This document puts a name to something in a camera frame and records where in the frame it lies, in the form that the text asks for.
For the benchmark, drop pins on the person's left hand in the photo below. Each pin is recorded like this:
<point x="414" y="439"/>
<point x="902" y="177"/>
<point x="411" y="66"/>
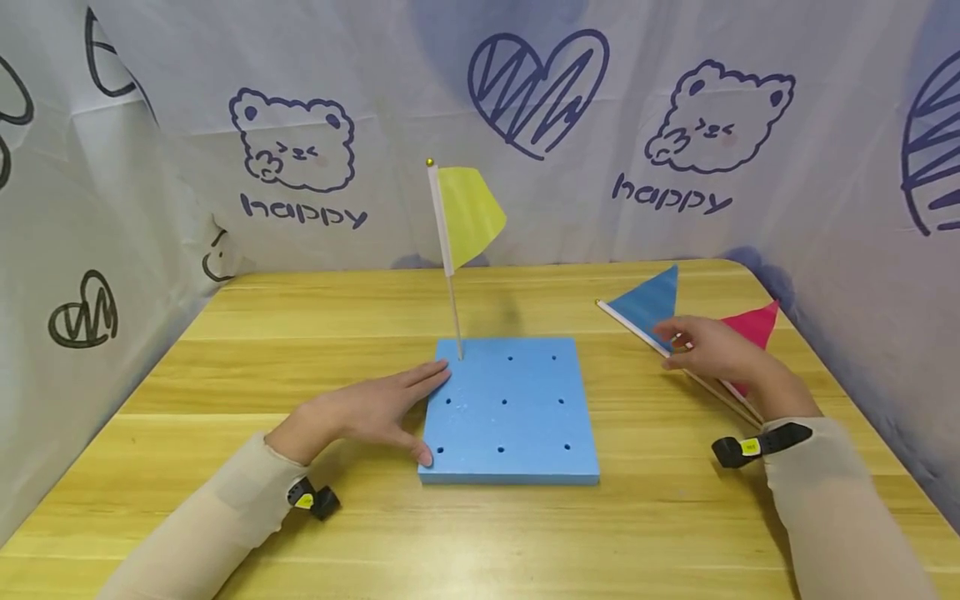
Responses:
<point x="352" y="415"/>

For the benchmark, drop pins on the person's right hand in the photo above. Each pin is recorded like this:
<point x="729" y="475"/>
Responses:
<point x="731" y="358"/>

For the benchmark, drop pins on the person's right thumb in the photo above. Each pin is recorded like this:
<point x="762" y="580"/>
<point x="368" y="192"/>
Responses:
<point x="684" y="362"/>

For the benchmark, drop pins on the person's right fingers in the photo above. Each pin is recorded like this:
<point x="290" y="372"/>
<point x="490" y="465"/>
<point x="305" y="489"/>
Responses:
<point x="675" y="328"/>

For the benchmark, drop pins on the person's left fingers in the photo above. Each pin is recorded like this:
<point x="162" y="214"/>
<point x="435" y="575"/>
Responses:
<point x="427" y="382"/>

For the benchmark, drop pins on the person's left thumb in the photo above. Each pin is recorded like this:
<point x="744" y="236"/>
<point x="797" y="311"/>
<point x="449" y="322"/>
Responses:
<point x="409" y="443"/>

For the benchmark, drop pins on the blue triangular flag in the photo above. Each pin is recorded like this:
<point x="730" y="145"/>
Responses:
<point x="649" y="304"/>

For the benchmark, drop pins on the blue foam board with holes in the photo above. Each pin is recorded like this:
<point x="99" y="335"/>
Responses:
<point x="517" y="425"/>

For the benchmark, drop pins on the person's right forearm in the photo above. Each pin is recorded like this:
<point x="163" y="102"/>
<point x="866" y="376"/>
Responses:
<point x="840" y="517"/>

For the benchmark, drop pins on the person's left forearm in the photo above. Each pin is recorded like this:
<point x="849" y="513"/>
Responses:
<point x="202" y="533"/>

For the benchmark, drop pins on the pink triangular flag on stick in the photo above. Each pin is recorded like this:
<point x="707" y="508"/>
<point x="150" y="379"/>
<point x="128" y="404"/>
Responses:
<point x="754" y="325"/>

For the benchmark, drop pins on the black wrist band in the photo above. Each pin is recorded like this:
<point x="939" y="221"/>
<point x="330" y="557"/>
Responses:
<point x="313" y="500"/>
<point x="765" y="443"/>

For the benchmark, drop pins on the yellow flag on white stick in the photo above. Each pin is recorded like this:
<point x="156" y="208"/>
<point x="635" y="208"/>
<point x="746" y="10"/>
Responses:
<point x="466" y="212"/>

